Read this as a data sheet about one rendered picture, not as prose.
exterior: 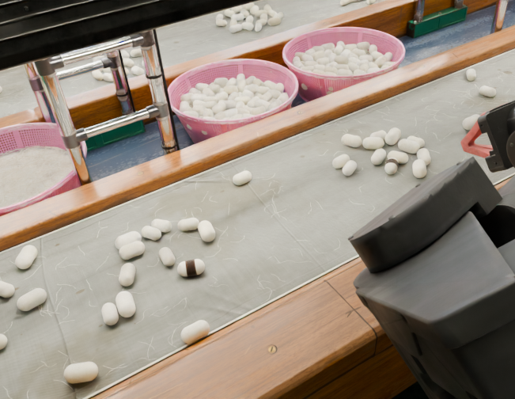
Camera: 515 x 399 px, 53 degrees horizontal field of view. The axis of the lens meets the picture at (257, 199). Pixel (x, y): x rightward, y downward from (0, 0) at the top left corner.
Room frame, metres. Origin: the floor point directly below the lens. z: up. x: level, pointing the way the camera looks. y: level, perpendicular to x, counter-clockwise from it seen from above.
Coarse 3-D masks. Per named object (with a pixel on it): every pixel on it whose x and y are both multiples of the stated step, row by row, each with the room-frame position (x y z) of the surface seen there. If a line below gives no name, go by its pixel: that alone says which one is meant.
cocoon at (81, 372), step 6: (72, 366) 0.34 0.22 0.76; (78, 366) 0.34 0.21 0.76; (84, 366) 0.33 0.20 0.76; (90, 366) 0.33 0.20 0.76; (96, 366) 0.34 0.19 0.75; (66, 372) 0.33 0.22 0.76; (72, 372) 0.33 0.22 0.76; (78, 372) 0.33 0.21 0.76; (84, 372) 0.33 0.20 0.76; (90, 372) 0.33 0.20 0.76; (96, 372) 0.33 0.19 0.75; (66, 378) 0.33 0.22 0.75; (72, 378) 0.32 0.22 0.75; (78, 378) 0.32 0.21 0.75; (84, 378) 0.32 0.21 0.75; (90, 378) 0.33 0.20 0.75
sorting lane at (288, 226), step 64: (512, 64) 0.99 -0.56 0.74; (320, 128) 0.81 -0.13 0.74; (384, 128) 0.79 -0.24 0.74; (448, 128) 0.77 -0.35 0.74; (192, 192) 0.65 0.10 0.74; (256, 192) 0.64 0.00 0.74; (320, 192) 0.62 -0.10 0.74; (384, 192) 0.61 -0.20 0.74; (0, 256) 0.55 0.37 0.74; (64, 256) 0.53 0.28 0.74; (192, 256) 0.51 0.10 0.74; (256, 256) 0.50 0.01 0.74; (320, 256) 0.49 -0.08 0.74; (0, 320) 0.43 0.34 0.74; (64, 320) 0.42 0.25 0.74; (128, 320) 0.41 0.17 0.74; (192, 320) 0.40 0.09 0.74; (0, 384) 0.34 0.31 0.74; (64, 384) 0.33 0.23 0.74
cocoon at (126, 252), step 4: (132, 244) 0.52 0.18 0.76; (136, 244) 0.52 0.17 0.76; (140, 244) 0.52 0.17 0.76; (120, 248) 0.52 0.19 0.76; (124, 248) 0.52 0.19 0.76; (128, 248) 0.52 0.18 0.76; (132, 248) 0.52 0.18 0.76; (136, 248) 0.52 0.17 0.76; (140, 248) 0.52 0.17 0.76; (144, 248) 0.52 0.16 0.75; (120, 252) 0.51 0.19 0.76; (124, 252) 0.51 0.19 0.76; (128, 252) 0.51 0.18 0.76; (132, 252) 0.51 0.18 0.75; (136, 252) 0.52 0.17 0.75; (140, 252) 0.52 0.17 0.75; (120, 256) 0.51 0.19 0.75; (124, 256) 0.51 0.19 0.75; (128, 256) 0.51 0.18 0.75; (132, 256) 0.51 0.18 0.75
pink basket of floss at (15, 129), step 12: (0, 132) 0.86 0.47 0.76; (24, 132) 0.87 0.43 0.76; (36, 132) 0.87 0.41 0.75; (0, 144) 0.85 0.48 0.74; (12, 144) 0.86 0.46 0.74; (24, 144) 0.86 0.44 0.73; (36, 144) 0.86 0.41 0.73; (48, 144) 0.86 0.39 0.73; (60, 144) 0.85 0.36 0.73; (84, 144) 0.78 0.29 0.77; (60, 180) 0.68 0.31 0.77; (72, 180) 0.70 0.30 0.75; (48, 192) 0.65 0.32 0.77; (60, 192) 0.68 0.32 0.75; (24, 204) 0.63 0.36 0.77
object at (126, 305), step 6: (120, 294) 0.43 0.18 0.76; (126, 294) 0.43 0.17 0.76; (120, 300) 0.42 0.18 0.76; (126, 300) 0.42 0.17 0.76; (132, 300) 0.43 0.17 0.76; (120, 306) 0.42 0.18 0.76; (126, 306) 0.41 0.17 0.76; (132, 306) 0.42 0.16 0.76; (120, 312) 0.41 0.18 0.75; (126, 312) 0.41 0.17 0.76; (132, 312) 0.41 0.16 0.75
